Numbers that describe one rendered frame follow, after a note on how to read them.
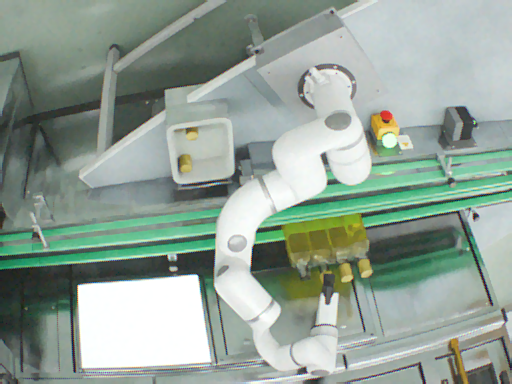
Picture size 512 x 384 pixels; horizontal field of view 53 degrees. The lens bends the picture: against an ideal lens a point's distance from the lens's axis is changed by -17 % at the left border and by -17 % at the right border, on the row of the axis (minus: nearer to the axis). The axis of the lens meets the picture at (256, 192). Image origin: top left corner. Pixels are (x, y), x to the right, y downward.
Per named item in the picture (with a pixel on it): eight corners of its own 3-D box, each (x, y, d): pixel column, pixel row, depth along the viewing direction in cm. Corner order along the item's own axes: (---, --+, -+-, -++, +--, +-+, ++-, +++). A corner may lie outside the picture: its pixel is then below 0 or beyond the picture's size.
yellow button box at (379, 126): (369, 129, 180) (376, 146, 175) (371, 111, 175) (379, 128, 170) (389, 128, 181) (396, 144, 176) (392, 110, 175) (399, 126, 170)
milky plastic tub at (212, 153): (172, 163, 178) (174, 185, 172) (164, 107, 161) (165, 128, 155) (231, 155, 179) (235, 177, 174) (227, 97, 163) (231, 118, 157)
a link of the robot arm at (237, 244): (259, 170, 138) (200, 197, 138) (263, 182, 125) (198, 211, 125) (283, 225, 141) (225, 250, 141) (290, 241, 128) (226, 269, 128)
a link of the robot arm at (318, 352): (279, 364, 139) (308, 355, 133) (283, 330, 146) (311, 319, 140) (318, 381, 146) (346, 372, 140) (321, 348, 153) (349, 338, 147)
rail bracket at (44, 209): (43, 206, 177) (39, 262, 162) (30, 171, 165) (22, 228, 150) (55, 204, 178) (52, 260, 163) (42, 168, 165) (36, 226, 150)
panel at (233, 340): (76, 286, 179) (80, 375, 157) (73, 281, 177) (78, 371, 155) (352, 253, 187) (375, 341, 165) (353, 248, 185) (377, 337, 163)
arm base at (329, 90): (286, 79, 148) (294, 117, 137) (325, 53, 142) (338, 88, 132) (323, 113, 157) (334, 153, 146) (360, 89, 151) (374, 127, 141)
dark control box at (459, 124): (442, 123, 183) (451, 141, 177) (446, 106, 177) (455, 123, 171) (461, 122, 183) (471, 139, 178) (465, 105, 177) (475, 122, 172)
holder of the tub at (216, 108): (175, 175, 182) (176, 194, 177) (165, 106, 162) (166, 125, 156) (231, 167, 184) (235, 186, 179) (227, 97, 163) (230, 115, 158)
